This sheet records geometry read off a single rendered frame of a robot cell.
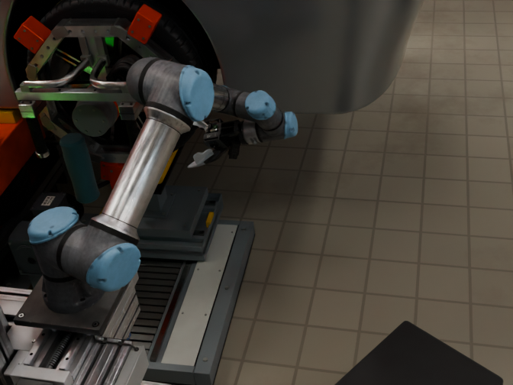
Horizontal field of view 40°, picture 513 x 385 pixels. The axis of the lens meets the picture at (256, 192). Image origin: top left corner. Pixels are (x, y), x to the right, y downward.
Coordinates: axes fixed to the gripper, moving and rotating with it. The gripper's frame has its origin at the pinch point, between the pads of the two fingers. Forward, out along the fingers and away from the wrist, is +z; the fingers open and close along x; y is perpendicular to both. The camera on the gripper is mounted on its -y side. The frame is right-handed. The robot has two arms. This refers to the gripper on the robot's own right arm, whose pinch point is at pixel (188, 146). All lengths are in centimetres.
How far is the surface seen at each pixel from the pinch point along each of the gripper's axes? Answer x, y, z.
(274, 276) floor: 18, -89, 6
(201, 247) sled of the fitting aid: 9, -68, 29
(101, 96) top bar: -15.6, 13.1, 25.0
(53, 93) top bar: -17.6, 17.3, 40.1
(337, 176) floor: -41, -131, -11
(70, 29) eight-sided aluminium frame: -40, 18, 36
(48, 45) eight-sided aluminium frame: -38, 15, 47
